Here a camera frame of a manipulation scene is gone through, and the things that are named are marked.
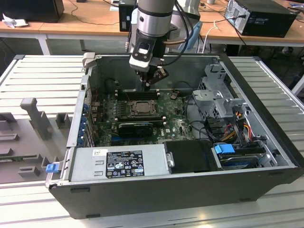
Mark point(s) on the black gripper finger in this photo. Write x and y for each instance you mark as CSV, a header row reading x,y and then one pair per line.
x,y
146,82
160,74

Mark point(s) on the small CPU plate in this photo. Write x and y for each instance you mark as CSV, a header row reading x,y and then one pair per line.
x,y
143,107

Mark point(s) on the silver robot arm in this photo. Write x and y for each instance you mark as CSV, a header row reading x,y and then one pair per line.
x,y
154,21

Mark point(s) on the black RAM slot bank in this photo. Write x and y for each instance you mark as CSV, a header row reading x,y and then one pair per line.
x,y
142,118
133,95

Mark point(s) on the CPU socket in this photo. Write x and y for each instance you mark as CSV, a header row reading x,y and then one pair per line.
x,y
159,111

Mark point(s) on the round coin battery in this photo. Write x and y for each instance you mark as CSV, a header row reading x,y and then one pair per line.
x,y
173,96

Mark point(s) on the pale blue teach pendant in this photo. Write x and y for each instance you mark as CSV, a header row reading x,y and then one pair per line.
x,y
196,31

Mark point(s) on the small black computer box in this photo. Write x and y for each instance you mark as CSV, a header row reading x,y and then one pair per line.
x,y
123,19

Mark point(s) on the black graphics card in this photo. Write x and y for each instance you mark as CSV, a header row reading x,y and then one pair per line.
x,y
135,130

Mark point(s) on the silver drive cage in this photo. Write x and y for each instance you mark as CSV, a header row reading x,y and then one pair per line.
x,y
206,97

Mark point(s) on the green motherboard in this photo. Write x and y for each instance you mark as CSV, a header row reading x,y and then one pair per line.
x,y
175,128

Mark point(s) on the wooden desk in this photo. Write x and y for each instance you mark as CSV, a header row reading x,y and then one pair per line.
x,y
71,28
221,35

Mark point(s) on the black plastic shroud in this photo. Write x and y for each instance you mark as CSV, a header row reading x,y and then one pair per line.
x,y
190,156

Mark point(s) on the hard disk in blue carrier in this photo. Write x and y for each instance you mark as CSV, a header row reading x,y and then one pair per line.
x,y
223,150

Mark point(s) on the silver power supply unit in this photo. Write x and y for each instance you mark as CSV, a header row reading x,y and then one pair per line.
x,y
83,164

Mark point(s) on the black desktop PC tower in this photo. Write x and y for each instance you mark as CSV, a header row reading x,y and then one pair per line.
x,y
268,21

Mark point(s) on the black open PC case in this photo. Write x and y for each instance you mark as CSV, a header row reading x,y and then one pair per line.
x,y
142,199

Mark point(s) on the blue case latch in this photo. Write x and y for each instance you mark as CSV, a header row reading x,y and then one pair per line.
x,y
52,168

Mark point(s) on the grey parts rack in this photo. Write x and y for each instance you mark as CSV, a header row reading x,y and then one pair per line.
x,y
31,145

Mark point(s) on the large black box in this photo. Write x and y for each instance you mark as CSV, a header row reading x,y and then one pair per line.
x,y
31,10

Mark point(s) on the crumpled white paper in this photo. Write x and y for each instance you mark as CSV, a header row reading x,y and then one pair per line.
x,y
14,21

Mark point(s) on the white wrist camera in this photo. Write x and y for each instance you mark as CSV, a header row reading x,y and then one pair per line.
x,y
139,63

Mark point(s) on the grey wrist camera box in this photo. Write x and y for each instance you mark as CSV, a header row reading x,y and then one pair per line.
x,y
173,32

